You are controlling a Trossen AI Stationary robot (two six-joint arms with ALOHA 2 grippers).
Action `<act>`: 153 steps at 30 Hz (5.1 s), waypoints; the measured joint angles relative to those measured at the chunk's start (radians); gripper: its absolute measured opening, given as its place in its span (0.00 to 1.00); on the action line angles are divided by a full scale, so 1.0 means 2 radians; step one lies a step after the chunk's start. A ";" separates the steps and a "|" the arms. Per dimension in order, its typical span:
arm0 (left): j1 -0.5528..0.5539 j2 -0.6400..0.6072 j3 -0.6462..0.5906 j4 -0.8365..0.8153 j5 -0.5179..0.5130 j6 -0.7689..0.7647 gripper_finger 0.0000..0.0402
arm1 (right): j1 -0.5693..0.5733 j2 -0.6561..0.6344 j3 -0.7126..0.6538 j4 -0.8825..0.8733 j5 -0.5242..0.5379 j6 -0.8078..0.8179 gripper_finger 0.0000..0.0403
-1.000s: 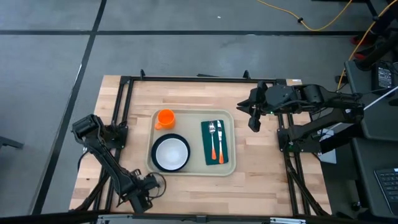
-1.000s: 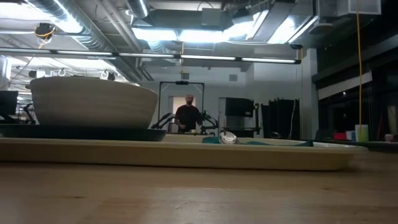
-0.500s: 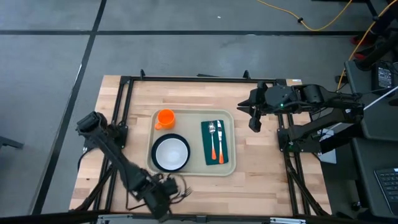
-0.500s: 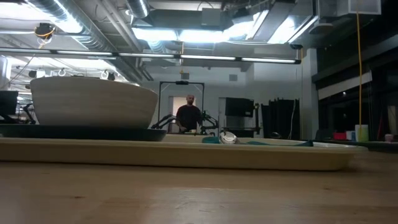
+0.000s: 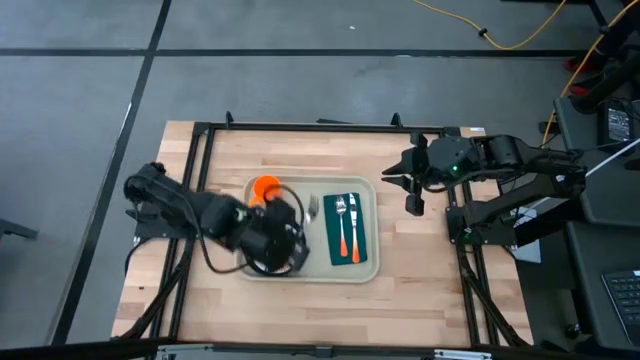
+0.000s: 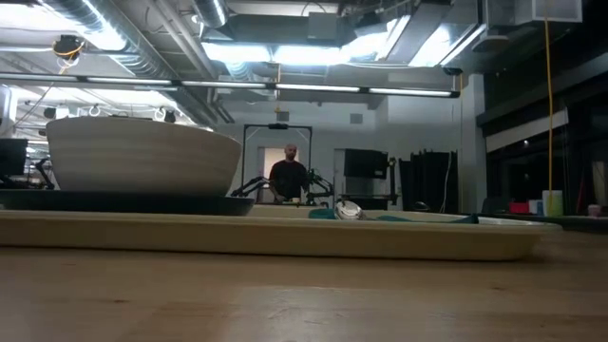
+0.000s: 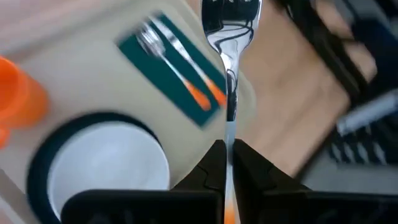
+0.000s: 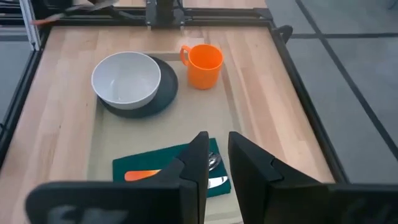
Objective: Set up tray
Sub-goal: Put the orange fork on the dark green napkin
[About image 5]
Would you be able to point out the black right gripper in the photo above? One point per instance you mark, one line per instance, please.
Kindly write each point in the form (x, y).
(417, 172)

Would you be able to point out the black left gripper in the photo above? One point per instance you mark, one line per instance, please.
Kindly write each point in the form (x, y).
(272, 240)

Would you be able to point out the dark green cloth napkin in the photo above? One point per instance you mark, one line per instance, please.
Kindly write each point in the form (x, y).
(332, 250)

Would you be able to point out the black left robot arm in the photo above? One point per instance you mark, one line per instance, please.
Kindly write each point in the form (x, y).
(170, 200)

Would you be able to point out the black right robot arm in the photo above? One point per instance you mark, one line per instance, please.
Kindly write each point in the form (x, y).
(500, 150)

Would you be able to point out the beige plastic tray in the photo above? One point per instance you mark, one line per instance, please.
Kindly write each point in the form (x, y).
(320, 270)

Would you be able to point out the white plate with black rim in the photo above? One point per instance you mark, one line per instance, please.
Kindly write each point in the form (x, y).
(272, 273)

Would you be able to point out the orange mug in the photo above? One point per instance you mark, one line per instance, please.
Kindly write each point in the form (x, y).
(265, 186)

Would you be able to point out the white paper sheet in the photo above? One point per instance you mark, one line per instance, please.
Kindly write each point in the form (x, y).
(530, 252)

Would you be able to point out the red floor object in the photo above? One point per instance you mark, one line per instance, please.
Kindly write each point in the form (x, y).
(575, 64)

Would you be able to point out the dark grey desk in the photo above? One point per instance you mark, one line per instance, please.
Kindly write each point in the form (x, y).
(590, 280)
(610, 200)

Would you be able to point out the black stand legs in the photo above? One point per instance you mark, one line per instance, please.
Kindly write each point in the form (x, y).
(600, 87)

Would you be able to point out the black device with label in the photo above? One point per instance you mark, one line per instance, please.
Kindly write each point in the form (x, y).
(617, 125)

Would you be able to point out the black keyboard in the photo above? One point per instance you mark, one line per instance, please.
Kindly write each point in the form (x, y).
(625, 300)

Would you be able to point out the dark grey stand foot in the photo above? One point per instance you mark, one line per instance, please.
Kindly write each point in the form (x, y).
(15, 229)

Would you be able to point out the black aluminium table frame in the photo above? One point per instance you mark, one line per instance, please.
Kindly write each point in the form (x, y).
(325, 127)

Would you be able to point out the black camera rig bar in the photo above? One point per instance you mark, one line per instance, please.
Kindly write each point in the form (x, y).
(75, 350)

